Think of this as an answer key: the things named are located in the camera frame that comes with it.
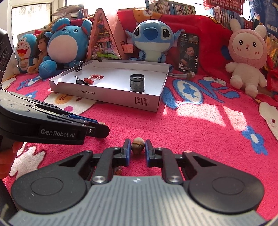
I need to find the brown acorn nut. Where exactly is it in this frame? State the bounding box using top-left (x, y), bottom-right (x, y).
top-left (131, 137), bottom-right (145, 154)

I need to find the black binder clip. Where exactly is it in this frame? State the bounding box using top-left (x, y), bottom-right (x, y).
top-left (75, 76), bottom-right (87, 85)
top-left (73, 60), bottom-right (83, 72)

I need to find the black round cylinder container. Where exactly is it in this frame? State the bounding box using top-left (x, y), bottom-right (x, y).
top-left (130, 73), bottom-right (145, 93)

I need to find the black binder clip on tray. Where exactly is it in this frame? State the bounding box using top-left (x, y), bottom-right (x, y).
top-left (73, 60), bottom-right (83, 72)

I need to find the red cartoon fleece blanket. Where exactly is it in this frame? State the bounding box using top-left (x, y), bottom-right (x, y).
top-left (0, 8), bottom-right (278, 222)

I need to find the white cardboard box tray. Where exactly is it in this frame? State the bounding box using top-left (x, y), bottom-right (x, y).
top-left (49, 60), bottom-right (169, 112)

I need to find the Doraemon plush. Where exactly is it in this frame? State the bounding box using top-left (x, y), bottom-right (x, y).
top-left (13, 34), bottom-right (38, 75)

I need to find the blue round mouse plush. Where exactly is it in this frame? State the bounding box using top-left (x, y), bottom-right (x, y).
top-left (39, 18), bottom-right (92, 79)

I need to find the brown-haired doll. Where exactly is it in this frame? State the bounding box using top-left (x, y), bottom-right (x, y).
top-left (27, 31), bottom-right (49, 74)

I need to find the small pink cube toy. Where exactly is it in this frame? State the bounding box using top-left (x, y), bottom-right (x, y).
top-left (122, 44), bottom-right (134, 53)

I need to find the pink triangular toy box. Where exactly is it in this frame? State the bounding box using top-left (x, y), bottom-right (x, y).
top-left (86, 9), bottom-right (128, 61)

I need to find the stack of books left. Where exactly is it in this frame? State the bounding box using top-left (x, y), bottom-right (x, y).
top-left (51, 4), bottom-right (88, 20)

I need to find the blue Stitch plush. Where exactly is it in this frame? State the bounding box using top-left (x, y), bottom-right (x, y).
top-left (125, 20), bottom-right (184, 63)

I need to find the smartphone leaning on sofa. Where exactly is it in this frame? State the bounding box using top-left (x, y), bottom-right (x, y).
top-left (179, 33), bottom-right (199, 74)

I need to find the pink bunny plush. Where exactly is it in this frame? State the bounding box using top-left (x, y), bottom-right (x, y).
top-left (225, 19), bottom-right (268, 98)

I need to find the row of books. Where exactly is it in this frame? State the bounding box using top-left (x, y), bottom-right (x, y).
top-left (145, 0), bottom-right (196, 15)

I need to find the red plastic basket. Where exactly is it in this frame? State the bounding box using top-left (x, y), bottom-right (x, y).
top-left (203, 0), bottom-right (244, 15)

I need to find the blue paper bag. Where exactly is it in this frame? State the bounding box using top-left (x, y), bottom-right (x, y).
top-left (252, 0), bottom-right (277, 38)

